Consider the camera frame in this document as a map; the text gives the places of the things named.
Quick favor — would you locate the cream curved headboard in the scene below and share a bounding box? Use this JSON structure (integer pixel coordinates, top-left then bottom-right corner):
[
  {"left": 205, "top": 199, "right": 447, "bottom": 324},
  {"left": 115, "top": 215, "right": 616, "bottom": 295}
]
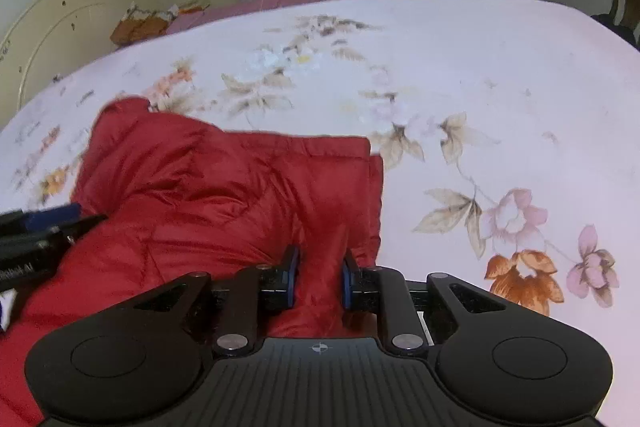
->
[{"left": 1, "top": 0, "right": 167, "bottom": 124}]

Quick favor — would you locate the dark wooden chair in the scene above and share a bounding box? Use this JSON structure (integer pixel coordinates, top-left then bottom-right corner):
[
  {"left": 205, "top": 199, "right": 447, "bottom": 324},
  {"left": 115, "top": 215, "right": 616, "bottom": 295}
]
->
[{"left": 591, "top": 0, "right": 640, "bottom": 48}]

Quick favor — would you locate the white floral quilt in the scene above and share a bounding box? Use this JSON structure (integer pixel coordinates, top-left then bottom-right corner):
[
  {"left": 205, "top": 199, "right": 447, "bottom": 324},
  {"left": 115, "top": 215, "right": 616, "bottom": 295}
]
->
[{"left": 1, "top": 0, "right": 639, "bottom": 426}]

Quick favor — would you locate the orange brown folded cloth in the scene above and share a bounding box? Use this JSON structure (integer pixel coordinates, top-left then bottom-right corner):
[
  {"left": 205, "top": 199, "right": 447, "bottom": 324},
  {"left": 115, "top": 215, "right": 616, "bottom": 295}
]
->
[{"left": 110, "top": 10, "right": 175, "bottom": 48}]

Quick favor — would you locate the red puffer down jacket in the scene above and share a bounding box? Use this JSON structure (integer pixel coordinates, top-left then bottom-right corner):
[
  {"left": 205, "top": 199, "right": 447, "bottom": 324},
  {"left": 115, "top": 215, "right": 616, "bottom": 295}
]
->
[{"left": 1, "top": 98, "right": 383, "bottom": 426}]

